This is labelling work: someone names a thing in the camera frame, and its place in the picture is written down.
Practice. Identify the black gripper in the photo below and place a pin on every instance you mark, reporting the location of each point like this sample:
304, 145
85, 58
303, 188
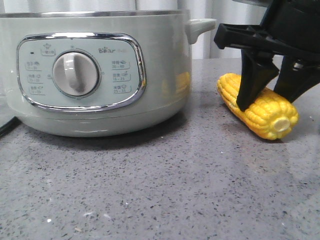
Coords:
290, 28

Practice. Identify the yellow corn cob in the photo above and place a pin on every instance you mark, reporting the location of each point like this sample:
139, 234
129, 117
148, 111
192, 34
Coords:
270, 116

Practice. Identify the glass pot lid steel rim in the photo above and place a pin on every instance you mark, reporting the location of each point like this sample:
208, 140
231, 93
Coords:
7, 117

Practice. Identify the light green electric cooking pot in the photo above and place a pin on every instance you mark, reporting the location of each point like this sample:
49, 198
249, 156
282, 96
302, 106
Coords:
97, 73

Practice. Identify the white pleated curtain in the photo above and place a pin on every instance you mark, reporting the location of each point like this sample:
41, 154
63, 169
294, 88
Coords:
224, 11

